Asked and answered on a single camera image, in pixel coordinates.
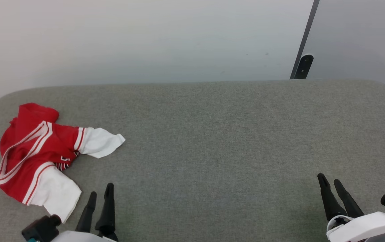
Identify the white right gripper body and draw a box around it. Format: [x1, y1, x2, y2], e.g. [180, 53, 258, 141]
[326, 211, 385, 242]

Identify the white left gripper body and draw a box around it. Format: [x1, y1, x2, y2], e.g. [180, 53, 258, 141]
[49, 230, 117, 242]

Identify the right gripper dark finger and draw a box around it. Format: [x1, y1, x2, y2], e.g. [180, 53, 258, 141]
[333, 179, 365, 219]
[317, 173, 348, 222]

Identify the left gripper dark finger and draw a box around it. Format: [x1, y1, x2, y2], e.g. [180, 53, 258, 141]
[95, 183, 119, 242]
[75, 191, 97, 233]

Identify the red and white jersey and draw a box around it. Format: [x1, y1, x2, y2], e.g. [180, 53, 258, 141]
[0, 103, 126, 224]

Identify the dark wall strip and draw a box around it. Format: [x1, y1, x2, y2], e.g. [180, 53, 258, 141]
[290, 0, 320, 80]

